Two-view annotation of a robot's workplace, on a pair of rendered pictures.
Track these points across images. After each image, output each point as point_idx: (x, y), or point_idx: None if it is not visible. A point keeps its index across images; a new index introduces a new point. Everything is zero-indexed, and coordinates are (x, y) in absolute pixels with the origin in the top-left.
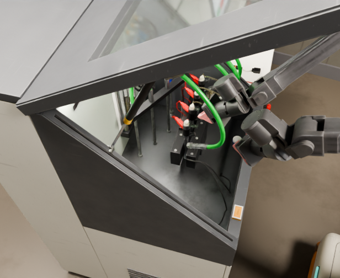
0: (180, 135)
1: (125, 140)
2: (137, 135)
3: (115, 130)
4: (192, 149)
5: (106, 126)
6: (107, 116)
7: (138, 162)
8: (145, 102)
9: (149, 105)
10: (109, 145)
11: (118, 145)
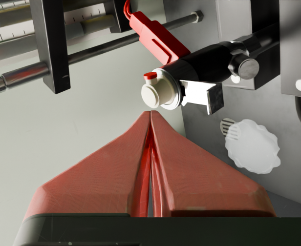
0: (230, 0)
1: (146, 1)
2: (132, 43)
3: (87, 61)
4: (300, 58)
5: (48, 112)
6: (22, 110)
7: (203, 38)
8: (33, 8)
9: (42, 14)
10: (104, 99)
11: (135, 44)
